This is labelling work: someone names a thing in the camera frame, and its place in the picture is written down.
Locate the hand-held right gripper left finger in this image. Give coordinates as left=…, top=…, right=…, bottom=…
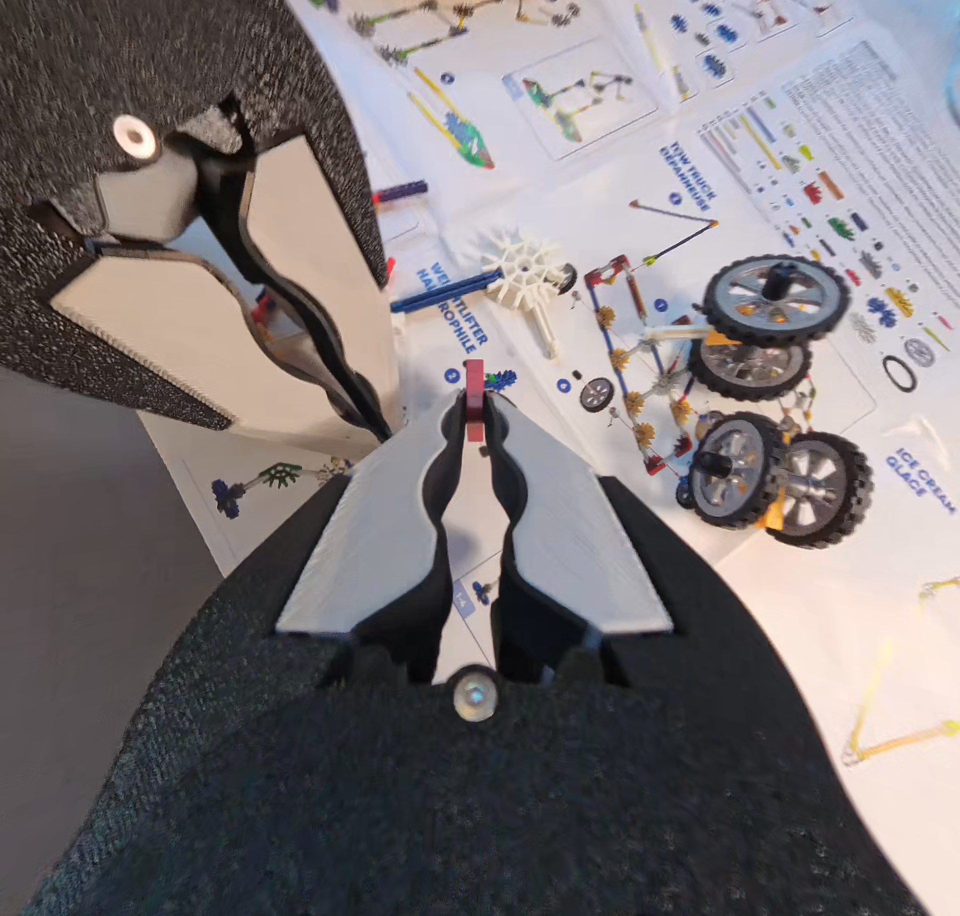
left=274, top=391, right=468, bottom=637

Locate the toy wheel pair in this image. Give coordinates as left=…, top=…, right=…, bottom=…
left=645, top=254, right=853, bottom=404
left=675, top=409, right=876, bottom=551

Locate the white snowflake connector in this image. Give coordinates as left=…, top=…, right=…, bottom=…
left=480, top=229, right=576, bottom=310

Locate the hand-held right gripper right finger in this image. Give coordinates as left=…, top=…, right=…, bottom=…
left=478, top=391, right=675, bottom=643

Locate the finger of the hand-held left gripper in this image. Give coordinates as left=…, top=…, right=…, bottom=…
left=47, top=247, right=391, bottom=439
left=238, top=133, right=400, bottom=441

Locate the white printed instruction sheet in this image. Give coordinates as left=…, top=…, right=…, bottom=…
left=138, top=0, right=960, bottom=916

